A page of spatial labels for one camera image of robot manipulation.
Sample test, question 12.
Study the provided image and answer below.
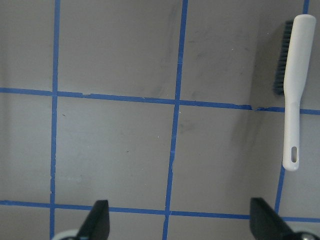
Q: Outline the beige hand brush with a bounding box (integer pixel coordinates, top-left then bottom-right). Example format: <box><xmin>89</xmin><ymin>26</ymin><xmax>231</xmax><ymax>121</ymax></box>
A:
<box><xmin>273</xmin><ymin>14</ymin><xmax>317</xmax><ymax>172</ymax></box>

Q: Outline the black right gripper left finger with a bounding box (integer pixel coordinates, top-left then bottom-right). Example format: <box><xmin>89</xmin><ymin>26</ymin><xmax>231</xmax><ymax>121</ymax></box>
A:
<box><xmin>75</xmin><ymin>200</ymin><xmax>110</xmax><ymax>240</ymax></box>

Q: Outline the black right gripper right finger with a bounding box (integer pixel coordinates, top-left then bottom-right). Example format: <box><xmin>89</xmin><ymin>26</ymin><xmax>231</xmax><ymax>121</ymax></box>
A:
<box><xmin>249</xmin><ymin>197</ymin><xmax>320</xmax><ymax>240</ymax></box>

